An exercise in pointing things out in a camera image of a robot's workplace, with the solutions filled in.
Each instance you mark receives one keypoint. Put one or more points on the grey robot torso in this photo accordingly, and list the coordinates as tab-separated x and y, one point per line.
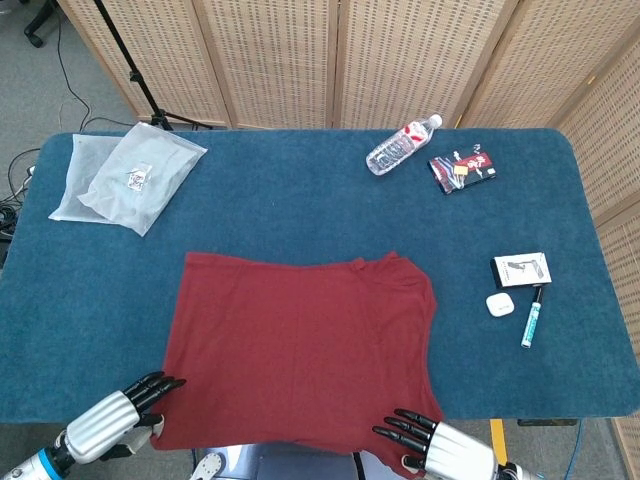
215	467

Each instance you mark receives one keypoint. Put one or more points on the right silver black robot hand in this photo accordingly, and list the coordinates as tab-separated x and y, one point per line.
460	455

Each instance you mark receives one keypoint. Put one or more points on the black office chair base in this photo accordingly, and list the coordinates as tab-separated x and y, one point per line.
35	37

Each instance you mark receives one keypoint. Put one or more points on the labelled translucent plastic bag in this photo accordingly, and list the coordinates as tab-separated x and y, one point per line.
145	165

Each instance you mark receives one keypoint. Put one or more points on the black tripod stand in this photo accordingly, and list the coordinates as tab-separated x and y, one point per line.
134	77

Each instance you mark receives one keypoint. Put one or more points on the blue table cloth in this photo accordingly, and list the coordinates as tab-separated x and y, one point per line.
300	165

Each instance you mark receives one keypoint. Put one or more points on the red t-shirt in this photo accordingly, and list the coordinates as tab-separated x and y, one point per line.
300	350

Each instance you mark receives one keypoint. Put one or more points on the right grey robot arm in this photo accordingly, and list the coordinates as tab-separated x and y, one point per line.
515	473

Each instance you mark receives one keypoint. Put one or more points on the dark red snack packet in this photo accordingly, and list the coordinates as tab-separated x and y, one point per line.
475	167

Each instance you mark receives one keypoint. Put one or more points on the clear plastic water bottle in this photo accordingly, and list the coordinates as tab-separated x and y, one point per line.
397	147

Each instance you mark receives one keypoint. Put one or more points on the white and black box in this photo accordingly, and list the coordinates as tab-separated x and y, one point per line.
525	270

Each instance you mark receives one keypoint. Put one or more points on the plain translucent plastic bag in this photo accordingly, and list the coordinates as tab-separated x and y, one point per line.
75	190

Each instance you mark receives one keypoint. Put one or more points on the rattan folding screen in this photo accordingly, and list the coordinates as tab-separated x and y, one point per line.
275	60

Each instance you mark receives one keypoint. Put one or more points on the white earbuds case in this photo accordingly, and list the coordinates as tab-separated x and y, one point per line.
499	305

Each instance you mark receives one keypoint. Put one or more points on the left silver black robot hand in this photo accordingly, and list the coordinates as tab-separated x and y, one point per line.
100	425

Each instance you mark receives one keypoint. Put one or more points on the teal marker pen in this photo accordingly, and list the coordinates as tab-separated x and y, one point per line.
531	325

